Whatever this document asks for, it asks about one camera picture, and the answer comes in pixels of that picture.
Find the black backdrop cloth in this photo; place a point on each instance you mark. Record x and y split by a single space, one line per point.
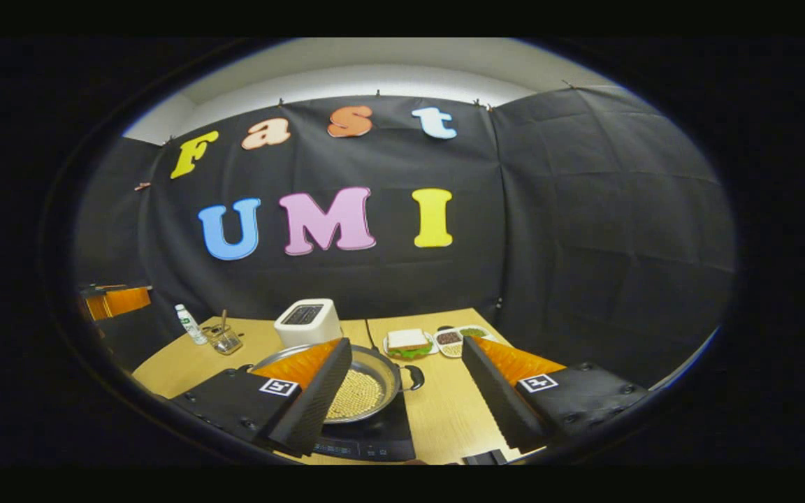
584 209

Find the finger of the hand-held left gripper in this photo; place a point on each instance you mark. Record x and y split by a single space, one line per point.
128 302
95 307

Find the pile of yellow soybeans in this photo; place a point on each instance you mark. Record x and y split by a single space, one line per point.
357 395

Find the white green-label drink bottle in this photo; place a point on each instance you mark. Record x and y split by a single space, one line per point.
191 325

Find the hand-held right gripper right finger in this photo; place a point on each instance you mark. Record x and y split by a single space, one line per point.
497 398

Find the white divided dish of beans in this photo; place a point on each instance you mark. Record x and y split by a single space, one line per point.
453 340

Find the sandwich with lettuce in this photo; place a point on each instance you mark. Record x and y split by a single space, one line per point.
408 342

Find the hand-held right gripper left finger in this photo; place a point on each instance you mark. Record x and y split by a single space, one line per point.
308 412

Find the black induction cooktop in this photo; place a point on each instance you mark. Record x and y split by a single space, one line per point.
381 436

